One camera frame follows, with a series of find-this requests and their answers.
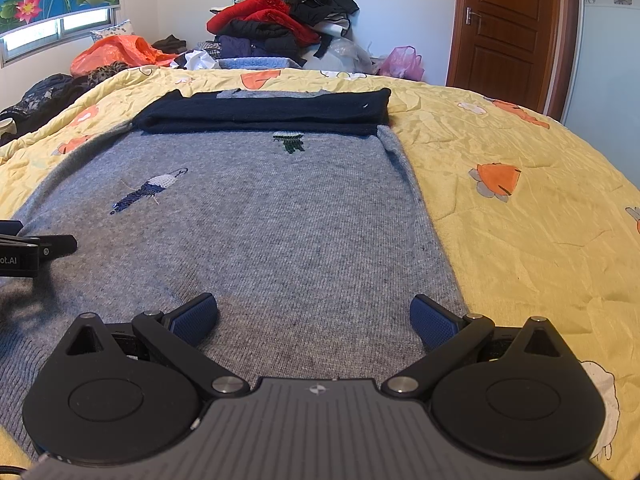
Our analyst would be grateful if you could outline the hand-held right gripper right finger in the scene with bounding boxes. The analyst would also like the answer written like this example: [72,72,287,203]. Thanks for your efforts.
[381,295,569,401]

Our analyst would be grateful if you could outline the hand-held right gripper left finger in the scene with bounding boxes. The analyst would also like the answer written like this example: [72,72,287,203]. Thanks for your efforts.
[64,293,251,401]

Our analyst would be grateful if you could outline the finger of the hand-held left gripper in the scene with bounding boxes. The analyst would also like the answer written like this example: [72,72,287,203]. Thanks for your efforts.
[20,234,78,261]

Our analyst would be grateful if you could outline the grey navy knit sweater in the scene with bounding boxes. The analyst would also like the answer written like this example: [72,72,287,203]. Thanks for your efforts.
[0,87,476,461]

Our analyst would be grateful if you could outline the dark patterned clothes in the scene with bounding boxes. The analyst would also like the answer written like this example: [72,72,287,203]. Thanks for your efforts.
[0,73,76,146]

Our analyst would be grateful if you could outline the pile of clothes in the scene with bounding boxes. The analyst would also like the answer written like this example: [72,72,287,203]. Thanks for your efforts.
[206,0,361,61]

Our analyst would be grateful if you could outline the yellow carrot print blanket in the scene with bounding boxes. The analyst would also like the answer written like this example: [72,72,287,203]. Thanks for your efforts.
[0,66,640,480]

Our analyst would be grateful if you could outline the leopard print cloth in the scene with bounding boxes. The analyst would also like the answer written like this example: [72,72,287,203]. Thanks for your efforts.
[87,60,131,88]

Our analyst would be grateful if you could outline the orange plastic bag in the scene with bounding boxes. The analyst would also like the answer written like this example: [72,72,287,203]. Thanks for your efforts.
[70,35,178,78]

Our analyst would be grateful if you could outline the window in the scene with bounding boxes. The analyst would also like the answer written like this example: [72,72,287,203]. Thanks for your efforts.
[0,5,121,68]

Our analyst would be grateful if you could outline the floral pillow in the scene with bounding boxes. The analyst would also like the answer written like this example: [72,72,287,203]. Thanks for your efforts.
[90,19,136,42]

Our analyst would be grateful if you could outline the brown bag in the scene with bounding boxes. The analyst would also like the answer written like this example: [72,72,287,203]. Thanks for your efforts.
[151,35,187,54]

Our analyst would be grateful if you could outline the white crumpled cloth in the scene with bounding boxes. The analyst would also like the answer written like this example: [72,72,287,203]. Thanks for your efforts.
[172,49,218,71]

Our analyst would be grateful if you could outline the pink plastic bag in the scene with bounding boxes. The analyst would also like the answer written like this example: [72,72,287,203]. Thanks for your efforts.
[377,46,425,82]

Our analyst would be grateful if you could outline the light blue folded towel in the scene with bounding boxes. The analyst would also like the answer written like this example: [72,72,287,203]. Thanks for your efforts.
[217,56,301,71]

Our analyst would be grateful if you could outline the clear plastic bag bundle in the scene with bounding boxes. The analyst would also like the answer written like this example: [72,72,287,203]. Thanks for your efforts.
[315,37,381,75]

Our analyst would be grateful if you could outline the brown wooden door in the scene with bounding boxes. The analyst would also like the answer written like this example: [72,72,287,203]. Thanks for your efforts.
[445,0,581,123]

